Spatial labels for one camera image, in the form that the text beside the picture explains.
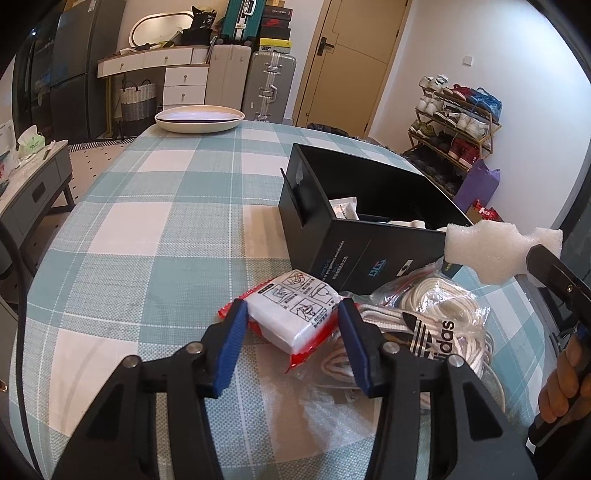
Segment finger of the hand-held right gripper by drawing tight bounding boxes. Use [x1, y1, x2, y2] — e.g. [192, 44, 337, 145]
[526, 244, 591, 324]

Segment red gift bag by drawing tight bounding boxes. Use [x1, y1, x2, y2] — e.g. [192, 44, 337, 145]
[472, 199, 505, 223]

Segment grey refrigerator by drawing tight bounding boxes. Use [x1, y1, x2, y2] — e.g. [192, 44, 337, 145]
[48, 0, 127, 144]

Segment purple bag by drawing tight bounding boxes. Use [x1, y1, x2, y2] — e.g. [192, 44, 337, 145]
[452, 159, 502, 213]

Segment cream oval tray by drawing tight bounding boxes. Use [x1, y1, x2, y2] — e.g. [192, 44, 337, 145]
[154, 105, 246, 134]

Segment logo bag white laces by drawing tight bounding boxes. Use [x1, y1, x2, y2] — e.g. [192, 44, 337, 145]
[295, 305, 506, 404]

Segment green tissue box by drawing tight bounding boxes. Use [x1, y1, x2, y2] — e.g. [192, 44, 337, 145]
[16, 124, 47, 158]

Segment stack of shoe boxes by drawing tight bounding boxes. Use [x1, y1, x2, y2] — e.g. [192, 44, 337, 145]
[259, 0, 294, 54]

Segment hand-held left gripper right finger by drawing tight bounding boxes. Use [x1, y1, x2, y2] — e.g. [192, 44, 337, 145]
[337, 298, 539, 480]

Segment red and white packet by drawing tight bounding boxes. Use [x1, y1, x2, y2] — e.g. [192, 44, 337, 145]
[218, 270, 345, 372]

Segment beige suitcase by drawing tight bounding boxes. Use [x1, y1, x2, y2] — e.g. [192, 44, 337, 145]
[205, 43, 254, 112]

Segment silver suitcase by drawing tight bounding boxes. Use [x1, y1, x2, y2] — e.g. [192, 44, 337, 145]
[241, 52, 297, 124]

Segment white drawer dresser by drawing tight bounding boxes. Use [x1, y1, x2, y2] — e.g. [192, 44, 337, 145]
[97, 46, 211, 112]

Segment grey side table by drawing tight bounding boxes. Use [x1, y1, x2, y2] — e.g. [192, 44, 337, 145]
[0, 138, 77, 259]

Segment black bag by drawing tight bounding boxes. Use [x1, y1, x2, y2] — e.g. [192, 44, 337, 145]
[180, 6, 218, 47]

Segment bamboo shoe rack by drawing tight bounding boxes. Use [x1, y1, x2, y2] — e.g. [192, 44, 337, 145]
[402, 74, 503, 195]

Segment black glass cabinet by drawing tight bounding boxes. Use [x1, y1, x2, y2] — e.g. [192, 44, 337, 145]
[11, 9, 63, 144]

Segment grey woven laundry basket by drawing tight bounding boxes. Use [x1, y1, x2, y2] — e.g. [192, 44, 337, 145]
[119, 79, 158, 137]

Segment white printed pouch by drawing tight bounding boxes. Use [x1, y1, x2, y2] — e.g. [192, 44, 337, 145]
[329, 197, 359, 223]

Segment oval mirror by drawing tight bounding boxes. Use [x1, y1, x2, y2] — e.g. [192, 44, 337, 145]
[128, 10, 197, 51]

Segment person's right hand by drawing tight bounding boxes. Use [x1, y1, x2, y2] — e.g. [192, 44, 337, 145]
[538, 340, 591, 424]

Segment tan wooden door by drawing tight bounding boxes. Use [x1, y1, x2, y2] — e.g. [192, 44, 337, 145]
[292, 0, 413, 139]

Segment white countertop appliance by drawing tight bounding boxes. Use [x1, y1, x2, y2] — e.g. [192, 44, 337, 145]
[0, 119, 18, 183]

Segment black cardboard box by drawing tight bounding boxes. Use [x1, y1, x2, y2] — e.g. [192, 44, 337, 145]
[278, 143, 474, 294]

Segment striped floor mat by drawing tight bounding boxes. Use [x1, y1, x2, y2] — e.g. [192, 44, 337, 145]
[69, 138, 134, 153]

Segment teal suitcase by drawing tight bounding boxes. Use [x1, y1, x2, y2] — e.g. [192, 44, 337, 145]
[217, 0, 267, 47]

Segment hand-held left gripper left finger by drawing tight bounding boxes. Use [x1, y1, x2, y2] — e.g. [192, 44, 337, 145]
[51, 299, 252, 480]

